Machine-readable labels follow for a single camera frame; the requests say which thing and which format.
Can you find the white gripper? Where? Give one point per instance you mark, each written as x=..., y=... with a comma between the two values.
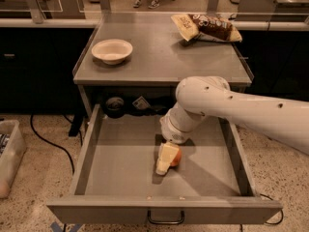
x=171, y=133

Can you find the grey metal post left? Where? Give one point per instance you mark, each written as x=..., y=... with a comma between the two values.
x=35, y=11

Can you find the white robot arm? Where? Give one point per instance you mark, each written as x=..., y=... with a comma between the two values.
x=199, y=97

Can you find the black drawer handle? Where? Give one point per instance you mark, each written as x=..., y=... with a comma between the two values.
x=165, y=218

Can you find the white bowl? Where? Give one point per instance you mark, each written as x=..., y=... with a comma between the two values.
x=112, y=52

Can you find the grey open drawer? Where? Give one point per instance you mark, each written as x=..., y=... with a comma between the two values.
x=115, y=179

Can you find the clear plastic bin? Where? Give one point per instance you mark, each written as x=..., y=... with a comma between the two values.
x=11, y=158

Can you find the black tape roll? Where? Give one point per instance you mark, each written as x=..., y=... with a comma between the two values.
x=114, y=107

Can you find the black item with white tag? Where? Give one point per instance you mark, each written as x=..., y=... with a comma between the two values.
x=149, y=107

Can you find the brown and yellow chip bag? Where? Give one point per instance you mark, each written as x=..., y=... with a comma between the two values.
x=206, y=28

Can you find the orange fruit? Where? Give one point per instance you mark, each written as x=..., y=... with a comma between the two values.
x=175, y=162

